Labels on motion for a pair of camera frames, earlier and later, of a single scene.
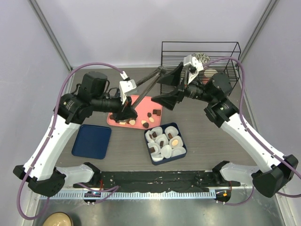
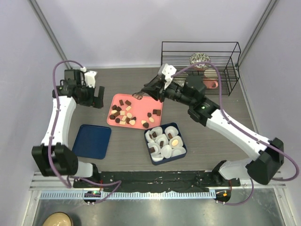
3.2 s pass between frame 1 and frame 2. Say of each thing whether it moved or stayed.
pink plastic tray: stayed
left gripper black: moved
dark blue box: stayed
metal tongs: moved
